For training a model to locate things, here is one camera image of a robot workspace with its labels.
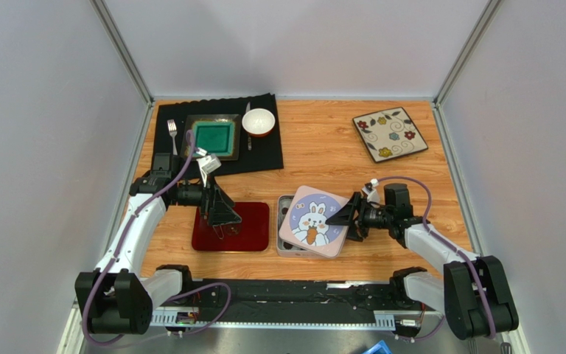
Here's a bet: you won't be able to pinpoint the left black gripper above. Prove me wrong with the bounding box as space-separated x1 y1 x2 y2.
170 171 240 226

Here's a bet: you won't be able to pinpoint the pink handled metal tongs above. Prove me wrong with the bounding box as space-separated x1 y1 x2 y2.
212 223 242 240

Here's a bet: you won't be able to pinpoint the red lacquer tray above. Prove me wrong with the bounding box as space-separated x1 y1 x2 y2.
191 202 270 252

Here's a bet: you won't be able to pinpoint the silver tin lid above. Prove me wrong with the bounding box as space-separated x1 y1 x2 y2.
278 186 349 259

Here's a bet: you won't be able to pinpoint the silver tin with paper cups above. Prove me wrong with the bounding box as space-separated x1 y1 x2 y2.
276 195 315 259

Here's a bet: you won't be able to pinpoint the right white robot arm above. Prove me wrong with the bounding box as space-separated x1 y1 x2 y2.
326 177 520 340

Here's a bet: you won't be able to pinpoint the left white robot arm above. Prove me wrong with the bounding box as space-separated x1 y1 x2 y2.
74 148 242 337

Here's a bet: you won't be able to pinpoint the black cloth placemat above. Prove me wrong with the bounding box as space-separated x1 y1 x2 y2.
153 94 284 176

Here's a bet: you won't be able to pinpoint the green square plate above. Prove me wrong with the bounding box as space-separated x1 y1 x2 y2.
185 114 241 161

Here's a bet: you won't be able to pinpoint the silver knife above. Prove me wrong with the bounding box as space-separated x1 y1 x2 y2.
244 101 252 151

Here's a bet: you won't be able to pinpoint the white bowl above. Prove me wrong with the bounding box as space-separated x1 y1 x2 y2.
242 108 276 137

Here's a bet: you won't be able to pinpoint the floral square plate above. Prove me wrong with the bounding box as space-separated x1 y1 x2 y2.
352 107 428 163

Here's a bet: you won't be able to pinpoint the silver fork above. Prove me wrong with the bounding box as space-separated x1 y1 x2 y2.
167 119 178 156

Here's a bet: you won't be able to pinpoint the blue plastic bin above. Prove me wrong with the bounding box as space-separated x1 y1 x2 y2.
363 340 392 354

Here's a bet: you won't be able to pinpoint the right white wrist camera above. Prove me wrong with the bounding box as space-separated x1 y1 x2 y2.
361 178 380 207

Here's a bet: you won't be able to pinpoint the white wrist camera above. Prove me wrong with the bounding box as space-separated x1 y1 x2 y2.
361 178 380 207
195 147 221 187

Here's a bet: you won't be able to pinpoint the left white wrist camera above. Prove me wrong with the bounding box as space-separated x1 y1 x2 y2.
195 147 221 187

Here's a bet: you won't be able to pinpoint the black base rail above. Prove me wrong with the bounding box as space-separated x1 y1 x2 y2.
151 279 442 337

